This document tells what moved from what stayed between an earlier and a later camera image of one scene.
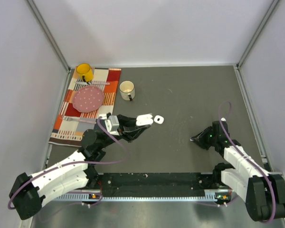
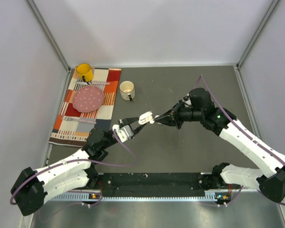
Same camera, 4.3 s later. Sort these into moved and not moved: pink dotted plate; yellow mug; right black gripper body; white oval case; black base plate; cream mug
Moved: white oval case; right black gripper body
Not moved: pink dotted plate; black base plate; yellow mug; cream mug
